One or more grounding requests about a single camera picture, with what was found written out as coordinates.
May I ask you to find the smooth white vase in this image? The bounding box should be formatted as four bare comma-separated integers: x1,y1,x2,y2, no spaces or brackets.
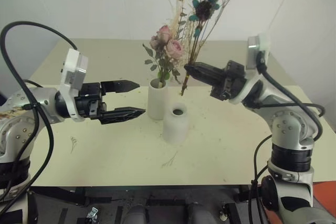
162,102,190,145

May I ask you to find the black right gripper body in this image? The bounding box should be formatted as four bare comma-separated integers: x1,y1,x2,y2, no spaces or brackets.
209,60,248,102

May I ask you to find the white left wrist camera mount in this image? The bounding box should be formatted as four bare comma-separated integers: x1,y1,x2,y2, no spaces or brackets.
56,48,89,123

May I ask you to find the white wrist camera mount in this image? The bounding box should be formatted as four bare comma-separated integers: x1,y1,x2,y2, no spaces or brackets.
56,48,89,123
232,34,271,104

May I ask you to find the small dried twig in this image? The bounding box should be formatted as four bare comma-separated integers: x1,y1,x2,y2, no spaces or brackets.
160,151,179,169
69,135,79,154

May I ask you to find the dark rounded shape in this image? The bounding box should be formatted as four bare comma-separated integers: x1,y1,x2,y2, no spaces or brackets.
122,204,148,224

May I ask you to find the orange red object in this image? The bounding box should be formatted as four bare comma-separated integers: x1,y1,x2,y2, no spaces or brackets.
311,181,336,216

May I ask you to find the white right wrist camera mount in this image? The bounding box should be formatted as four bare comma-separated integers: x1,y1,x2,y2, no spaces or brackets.
232,34,271,104

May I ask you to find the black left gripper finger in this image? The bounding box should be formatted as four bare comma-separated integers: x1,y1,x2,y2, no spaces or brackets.
100,106,146,125
100,79,140,94

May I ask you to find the black table frame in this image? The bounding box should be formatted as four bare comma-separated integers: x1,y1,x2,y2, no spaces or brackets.
27,184,263,224

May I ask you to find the small metal clamp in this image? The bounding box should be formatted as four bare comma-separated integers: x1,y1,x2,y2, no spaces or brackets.
85,207,100,220

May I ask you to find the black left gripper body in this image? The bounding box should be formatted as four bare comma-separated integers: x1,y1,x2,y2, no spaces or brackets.
74,82,107,120

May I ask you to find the dried bouquet with teal flowers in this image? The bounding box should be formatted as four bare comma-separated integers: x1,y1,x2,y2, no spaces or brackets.
179,0,266,97

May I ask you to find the pink rose bouquet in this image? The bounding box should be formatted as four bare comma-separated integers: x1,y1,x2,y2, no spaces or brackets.
142,0,188,89

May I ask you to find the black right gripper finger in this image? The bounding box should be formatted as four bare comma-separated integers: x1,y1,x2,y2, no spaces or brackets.
186,61,227,77
184,65,226,89

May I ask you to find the ribbed tall white vase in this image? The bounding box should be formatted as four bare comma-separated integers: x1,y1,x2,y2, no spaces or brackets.
147,78,169,121

